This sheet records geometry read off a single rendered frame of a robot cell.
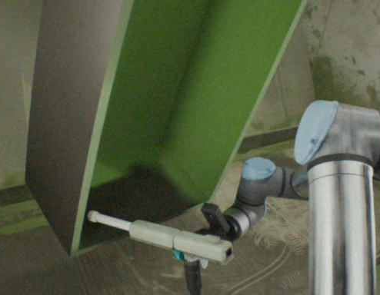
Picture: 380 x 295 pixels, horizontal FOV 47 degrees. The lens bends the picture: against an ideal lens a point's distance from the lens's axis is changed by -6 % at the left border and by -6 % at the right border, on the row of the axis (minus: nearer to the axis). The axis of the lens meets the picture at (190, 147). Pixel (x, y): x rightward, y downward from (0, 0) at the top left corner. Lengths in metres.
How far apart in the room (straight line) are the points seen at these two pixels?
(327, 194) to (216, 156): 0.96
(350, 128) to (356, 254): 0.21
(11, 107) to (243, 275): 1.32
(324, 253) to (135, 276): 1.36
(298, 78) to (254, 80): 1.81
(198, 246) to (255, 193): 0.29
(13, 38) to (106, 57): 1.38
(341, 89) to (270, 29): 1.87
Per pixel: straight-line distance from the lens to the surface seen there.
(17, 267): 2.01
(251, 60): 1.46
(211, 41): 1.59
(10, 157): 2.23
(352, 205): 0.73
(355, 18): 3.13
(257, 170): 1.31
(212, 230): 1.27
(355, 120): 0.80
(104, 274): 1.98
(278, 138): 3.11
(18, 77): 2.27
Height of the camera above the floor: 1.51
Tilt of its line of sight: 31 degrees down
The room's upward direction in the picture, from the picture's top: 11 degrees clockwise
